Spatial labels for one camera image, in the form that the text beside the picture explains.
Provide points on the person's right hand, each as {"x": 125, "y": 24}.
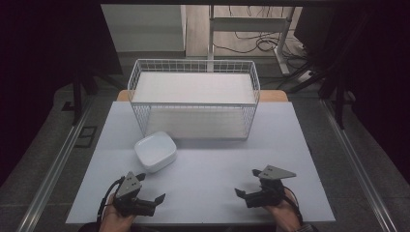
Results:
{"x": 286, "y": 216}

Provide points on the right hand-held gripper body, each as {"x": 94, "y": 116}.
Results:
{"x": 269, "y": 195}

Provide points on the black tape square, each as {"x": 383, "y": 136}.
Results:
{"x": 86, "y": 137}

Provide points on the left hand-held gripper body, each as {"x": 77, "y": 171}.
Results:
{"x": 129, "y": 188}

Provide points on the aluminium rail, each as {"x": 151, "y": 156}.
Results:
{"x": 361, "y": 167}
{"x": 54, "y": 167}

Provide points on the white metal desk frame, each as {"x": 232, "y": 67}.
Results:
{"x": 248, "y": 24}

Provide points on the white cabinet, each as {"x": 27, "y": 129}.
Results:
{"x": 145, "y": 27}

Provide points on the light grey table mat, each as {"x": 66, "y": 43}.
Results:
{"x": 206, "y": 180}

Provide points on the black tripod stand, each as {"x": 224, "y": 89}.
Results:
{"x": 338, "y": 96}
{"x": 77, "y": 93}

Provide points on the person's left hand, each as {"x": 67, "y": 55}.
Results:
{"x": 112, "y": 220}

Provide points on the white square bowl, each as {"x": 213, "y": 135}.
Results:
{"x": 155, "y": 150}

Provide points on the white power strip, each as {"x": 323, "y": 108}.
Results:
{"x": 306, "y": 75}

